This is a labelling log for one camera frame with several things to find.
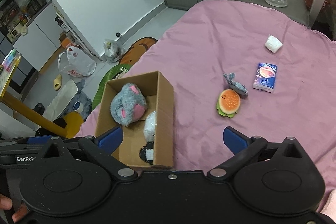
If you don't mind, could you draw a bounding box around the small grey plush keychain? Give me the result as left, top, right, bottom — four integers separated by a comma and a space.
223, 72, 248, 97

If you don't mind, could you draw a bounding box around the pink bed sheet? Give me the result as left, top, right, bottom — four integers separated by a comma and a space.
76, 0, 336, 212

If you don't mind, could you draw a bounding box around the yellow slipper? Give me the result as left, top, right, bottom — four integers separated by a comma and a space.
54, 74, 62, 91

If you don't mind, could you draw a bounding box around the orange capybara floor mat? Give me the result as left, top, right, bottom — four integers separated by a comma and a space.
119, 37, 158, 65

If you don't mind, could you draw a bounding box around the black white patterned item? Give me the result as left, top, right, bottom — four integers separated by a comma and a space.
139, 141, 154, 165

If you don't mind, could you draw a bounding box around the white plastic shopping bag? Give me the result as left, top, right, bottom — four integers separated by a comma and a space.
58, 46, 96, 78

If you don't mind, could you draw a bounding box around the clear bubble wrap bag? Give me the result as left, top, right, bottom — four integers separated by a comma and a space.
143, 111, 156, 142

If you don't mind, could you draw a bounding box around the blue tissue pack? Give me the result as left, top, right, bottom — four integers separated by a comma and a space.
252, 63, 278, 93

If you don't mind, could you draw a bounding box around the hamburger squishy toy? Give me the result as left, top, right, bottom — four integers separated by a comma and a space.
216, 89, 241, 118

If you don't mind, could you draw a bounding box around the grey pink plush toy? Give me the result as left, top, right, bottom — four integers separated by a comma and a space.
110, 83, 147, 127

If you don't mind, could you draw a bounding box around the small clear trash bag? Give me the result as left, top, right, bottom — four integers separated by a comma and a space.
103, 39, 125, 63

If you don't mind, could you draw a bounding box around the operator left hand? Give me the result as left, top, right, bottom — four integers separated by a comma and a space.
0, 194, 29, 223

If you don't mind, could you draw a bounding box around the brown cardboard box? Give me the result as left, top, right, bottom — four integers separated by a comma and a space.
95, 71, 174, 168

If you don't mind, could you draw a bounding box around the green leaf cartoon mat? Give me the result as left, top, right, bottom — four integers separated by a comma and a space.
92, 63, 133, 110

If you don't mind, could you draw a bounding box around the white cloth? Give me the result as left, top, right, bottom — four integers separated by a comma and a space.
265, 35, 283, 53

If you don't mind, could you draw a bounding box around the operator right hand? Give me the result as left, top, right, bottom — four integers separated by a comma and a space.
321, 189, 336, 222

